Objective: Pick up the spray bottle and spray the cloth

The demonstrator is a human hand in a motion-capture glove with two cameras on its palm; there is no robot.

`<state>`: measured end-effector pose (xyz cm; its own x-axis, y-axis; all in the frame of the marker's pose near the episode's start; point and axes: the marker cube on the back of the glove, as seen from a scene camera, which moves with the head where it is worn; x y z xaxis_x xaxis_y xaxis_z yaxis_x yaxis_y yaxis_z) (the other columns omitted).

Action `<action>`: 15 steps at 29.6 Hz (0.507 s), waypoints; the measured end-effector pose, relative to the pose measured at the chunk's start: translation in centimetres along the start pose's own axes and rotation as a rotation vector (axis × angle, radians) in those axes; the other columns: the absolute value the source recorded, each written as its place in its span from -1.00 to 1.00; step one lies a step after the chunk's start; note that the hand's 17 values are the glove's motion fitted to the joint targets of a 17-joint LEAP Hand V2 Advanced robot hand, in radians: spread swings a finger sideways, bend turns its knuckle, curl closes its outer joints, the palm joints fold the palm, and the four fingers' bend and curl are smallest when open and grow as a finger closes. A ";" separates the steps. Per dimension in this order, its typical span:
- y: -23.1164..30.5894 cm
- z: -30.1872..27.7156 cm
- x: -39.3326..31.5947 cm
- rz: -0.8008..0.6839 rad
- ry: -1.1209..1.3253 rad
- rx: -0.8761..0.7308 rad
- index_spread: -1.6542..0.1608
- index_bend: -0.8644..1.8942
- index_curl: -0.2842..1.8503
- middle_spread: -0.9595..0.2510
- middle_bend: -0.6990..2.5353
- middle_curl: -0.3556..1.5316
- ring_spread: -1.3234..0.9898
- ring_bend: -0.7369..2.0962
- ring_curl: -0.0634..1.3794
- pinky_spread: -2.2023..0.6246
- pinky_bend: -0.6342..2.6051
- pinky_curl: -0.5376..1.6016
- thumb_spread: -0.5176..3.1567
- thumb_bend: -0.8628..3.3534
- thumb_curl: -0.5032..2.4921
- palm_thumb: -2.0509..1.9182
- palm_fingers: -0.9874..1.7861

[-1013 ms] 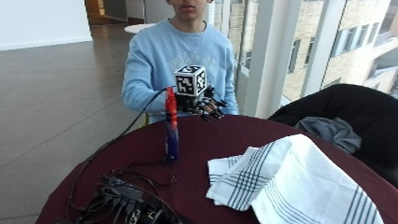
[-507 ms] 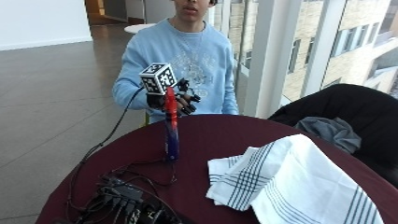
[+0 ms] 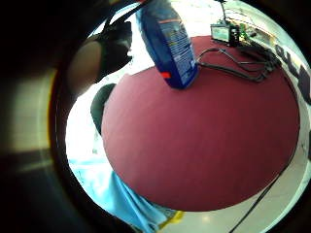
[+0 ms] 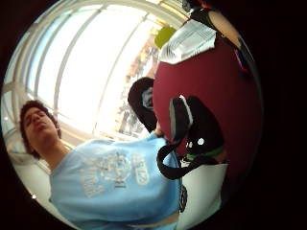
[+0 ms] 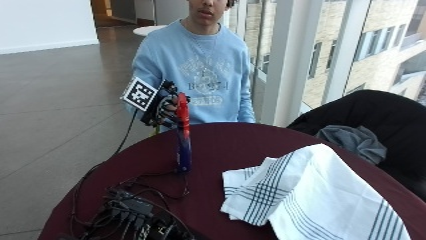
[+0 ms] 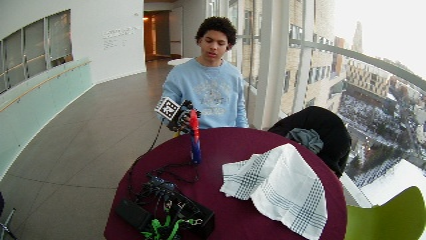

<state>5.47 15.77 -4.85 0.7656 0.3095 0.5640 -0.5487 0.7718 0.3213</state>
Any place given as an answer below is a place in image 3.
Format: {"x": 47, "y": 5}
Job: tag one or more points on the green circuit board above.
{"x": 247, "y": 32}

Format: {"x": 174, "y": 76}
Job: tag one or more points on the black camera with screen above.
{"x": 222, "y": 32}

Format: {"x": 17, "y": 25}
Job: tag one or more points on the blue plastic bottle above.
{"x": 171, "y": 45}

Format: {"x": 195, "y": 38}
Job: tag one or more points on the white sign with black letters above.
{"x": 303, "y": 81}

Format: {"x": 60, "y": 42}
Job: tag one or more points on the black thin stand pole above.
{"x": 223, "y": 11}

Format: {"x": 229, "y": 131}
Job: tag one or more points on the yellow object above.
{"x": 176, "y": 216}

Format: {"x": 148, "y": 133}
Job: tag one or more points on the black rounded chair back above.
{"x": 98, "y": 106}

